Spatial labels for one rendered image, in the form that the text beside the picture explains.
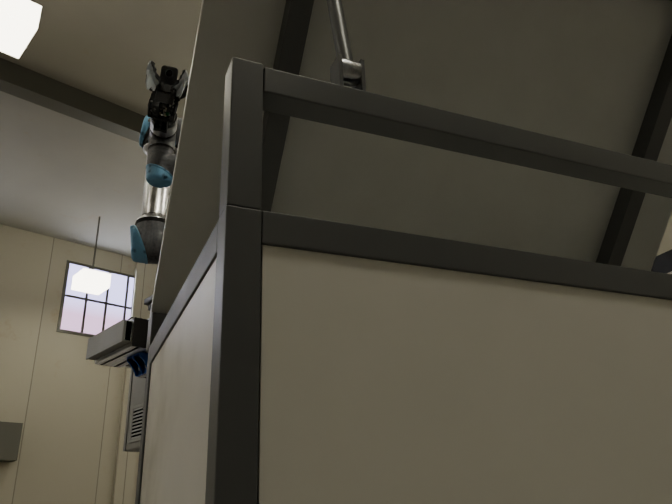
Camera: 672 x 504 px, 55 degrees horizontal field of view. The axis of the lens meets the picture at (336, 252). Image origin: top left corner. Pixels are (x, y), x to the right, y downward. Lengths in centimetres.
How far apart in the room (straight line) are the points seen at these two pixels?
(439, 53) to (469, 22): 8
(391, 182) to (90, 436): 1011
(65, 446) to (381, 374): 1041
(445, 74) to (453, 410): 78
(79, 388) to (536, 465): 1060
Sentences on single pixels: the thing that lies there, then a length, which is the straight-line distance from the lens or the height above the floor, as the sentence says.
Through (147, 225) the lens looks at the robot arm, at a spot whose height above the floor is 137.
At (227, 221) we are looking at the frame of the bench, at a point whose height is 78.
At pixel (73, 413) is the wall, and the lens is 1112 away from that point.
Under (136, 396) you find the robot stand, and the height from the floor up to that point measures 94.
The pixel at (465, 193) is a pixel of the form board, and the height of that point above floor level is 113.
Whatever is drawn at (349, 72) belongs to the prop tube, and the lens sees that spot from 87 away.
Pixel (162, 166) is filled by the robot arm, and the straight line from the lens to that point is 189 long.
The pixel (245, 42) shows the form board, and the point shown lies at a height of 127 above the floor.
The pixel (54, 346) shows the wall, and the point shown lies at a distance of 1119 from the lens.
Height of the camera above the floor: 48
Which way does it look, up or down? 24 degrees up
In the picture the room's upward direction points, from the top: 2 degrees counter-clockwise
